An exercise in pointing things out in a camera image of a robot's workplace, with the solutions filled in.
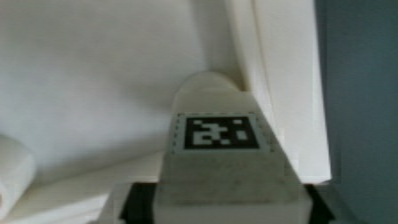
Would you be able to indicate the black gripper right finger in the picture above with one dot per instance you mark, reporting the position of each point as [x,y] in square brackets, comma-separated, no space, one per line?
[322,215]

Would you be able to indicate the white table leg with tag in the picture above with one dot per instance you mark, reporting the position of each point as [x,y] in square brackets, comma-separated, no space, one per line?
[227,181]

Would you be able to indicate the white square table top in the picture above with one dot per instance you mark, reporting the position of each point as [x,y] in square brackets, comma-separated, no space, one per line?
[96,57]

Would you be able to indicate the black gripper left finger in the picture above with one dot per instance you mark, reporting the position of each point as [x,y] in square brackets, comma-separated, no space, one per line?
[137,208]

